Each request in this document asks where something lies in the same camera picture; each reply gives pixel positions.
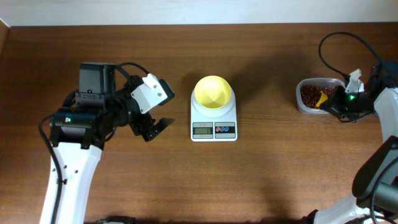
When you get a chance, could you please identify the red beans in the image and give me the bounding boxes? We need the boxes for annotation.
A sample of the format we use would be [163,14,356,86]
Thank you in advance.
[300,85,333,109]

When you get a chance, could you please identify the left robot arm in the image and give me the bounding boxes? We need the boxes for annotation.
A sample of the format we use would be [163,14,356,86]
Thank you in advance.
[39,62,175,223]

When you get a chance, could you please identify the left black cable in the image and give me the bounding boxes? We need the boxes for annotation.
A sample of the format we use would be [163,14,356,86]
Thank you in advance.
[38,62,150,224]

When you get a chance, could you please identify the pale yellow bowl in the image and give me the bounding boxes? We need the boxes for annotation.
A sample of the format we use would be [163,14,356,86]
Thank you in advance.
[193,75,232,110]

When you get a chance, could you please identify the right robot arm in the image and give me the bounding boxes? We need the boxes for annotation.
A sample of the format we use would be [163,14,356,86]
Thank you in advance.
[301,61,397,224]

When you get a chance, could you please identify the white digital kitchen scale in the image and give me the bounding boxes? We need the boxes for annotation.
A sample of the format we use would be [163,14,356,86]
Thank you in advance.
[190,90,238,142]

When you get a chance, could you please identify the yellow measuring scoop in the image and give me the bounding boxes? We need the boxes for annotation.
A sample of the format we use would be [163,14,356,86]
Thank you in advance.
[315,91,328,108]

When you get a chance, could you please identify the clear plastic container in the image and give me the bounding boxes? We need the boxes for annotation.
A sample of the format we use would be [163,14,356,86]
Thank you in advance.
[296,78,345,115]

